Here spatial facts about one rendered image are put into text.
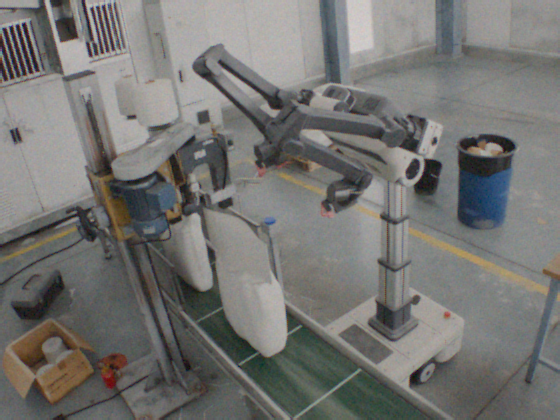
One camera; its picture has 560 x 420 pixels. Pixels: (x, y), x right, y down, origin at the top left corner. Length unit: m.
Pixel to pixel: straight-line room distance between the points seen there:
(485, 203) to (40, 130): 3.95
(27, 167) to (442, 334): 3.85
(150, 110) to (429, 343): 1.74
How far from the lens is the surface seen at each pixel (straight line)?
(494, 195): 3.78
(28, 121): 4.70
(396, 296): 2.37
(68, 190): 4.93
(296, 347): 2.33
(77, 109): 2.00
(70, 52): 4.20
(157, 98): 1.83
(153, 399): 2.78
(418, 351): 2.46
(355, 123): 1.40
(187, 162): 2.16
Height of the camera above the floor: 2.03
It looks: 29 degrees down
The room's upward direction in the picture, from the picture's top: 8 degrees counter-clockwise
